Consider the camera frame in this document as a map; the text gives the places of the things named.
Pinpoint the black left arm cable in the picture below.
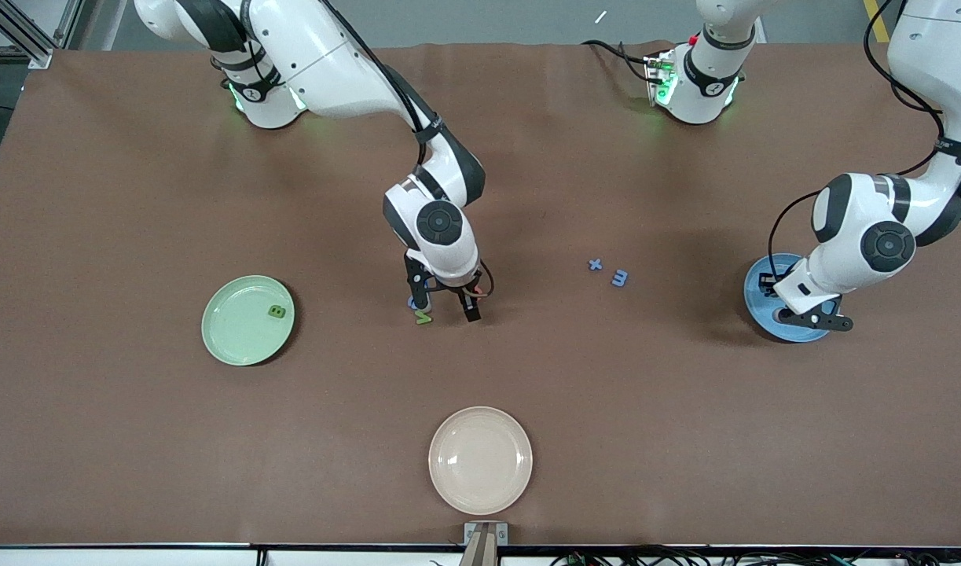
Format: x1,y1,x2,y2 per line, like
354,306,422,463
767,0,948,284

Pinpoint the aluminium frame profile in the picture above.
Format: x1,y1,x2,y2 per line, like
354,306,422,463
0,0,84,70

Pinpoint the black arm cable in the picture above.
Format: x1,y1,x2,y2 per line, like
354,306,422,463
319,0,497,300
767,0,948,284

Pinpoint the brown table cover mat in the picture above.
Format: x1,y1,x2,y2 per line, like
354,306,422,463
0,41,961,546

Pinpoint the white table edge rail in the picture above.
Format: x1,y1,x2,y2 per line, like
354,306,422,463
0,542,961,566

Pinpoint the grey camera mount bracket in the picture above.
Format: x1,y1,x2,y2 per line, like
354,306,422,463
458,522,509,566

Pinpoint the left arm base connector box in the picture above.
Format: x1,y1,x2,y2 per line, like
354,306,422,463
645,49,679,107

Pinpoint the blue plate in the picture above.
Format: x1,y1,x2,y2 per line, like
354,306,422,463
743,253,838,344

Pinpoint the green plate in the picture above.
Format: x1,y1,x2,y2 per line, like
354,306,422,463
201,274,296,367

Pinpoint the beige plate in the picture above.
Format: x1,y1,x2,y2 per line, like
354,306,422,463
428,406,534,516

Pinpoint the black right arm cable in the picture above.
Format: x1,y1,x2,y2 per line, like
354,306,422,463
319,0,497,300

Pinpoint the black base cable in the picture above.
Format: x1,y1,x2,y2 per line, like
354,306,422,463
581,38,662,83

